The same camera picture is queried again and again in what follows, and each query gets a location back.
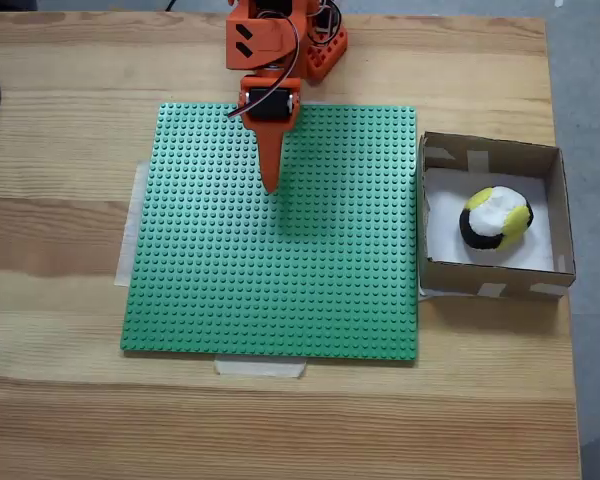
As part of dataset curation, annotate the yellow black white fabric ball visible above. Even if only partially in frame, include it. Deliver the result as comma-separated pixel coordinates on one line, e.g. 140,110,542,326
458,185,535,252

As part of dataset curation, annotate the white paper box lining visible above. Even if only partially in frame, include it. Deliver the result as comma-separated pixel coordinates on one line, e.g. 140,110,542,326
422,167,555,271

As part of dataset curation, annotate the open cardboard box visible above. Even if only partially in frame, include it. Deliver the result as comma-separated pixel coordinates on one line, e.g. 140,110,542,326
417,130,577,302

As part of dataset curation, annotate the green studded baseplate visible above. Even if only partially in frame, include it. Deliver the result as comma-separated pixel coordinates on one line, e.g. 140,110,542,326
119,102,420,362

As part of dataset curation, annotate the thin gripper motor cable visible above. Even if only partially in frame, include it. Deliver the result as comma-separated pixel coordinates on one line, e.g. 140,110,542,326
226,14,301,120

